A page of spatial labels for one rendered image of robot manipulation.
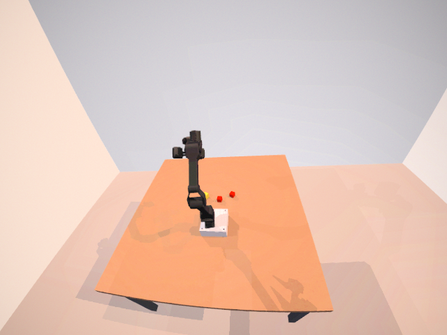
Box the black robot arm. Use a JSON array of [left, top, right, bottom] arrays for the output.
[[182, 131, 215, 228]]

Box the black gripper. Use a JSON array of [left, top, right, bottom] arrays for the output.
[[173, 147, 205, 159]]

